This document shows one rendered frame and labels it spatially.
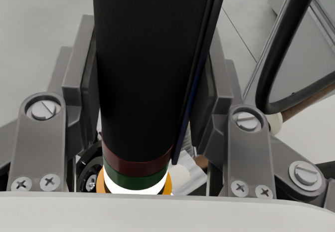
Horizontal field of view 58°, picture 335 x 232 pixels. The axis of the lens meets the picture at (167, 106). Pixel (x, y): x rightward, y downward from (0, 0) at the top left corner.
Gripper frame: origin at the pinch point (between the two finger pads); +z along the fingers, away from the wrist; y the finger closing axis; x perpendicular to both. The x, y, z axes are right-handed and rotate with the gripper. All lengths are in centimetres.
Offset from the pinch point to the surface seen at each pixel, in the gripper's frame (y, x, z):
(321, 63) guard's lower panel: 71, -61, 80
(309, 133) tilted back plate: 28.9, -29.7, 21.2
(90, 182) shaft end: -5.1, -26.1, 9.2
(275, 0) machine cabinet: 135, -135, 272
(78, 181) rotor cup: -7.0, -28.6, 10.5
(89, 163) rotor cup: -5.8, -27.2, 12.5
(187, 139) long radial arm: 9.2, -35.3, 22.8
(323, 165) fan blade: 18.1, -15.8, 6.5
